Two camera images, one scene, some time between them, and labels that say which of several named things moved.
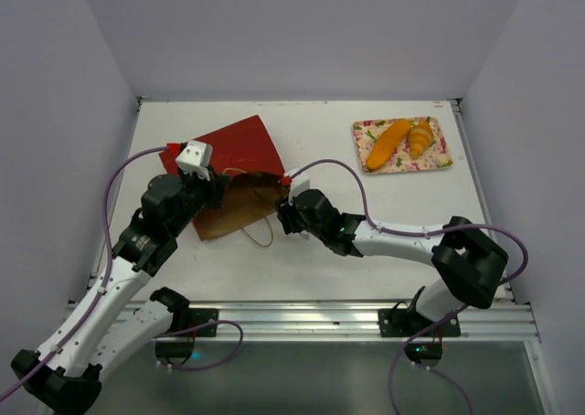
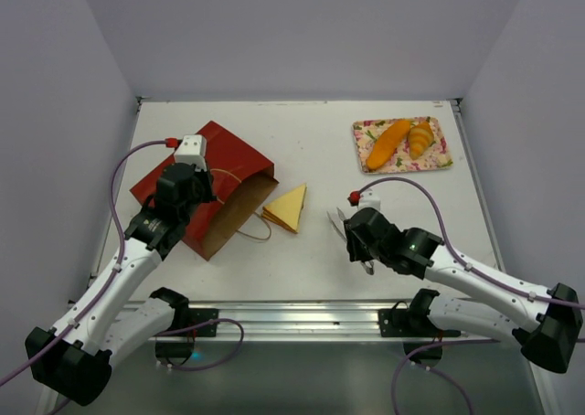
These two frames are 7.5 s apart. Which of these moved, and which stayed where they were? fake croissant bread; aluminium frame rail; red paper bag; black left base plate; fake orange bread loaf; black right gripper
Moved: red paper bag; black right gripper
Stayed: aluminium frame rail; black left base plate; fake croissant bread; fake orange bread loaf
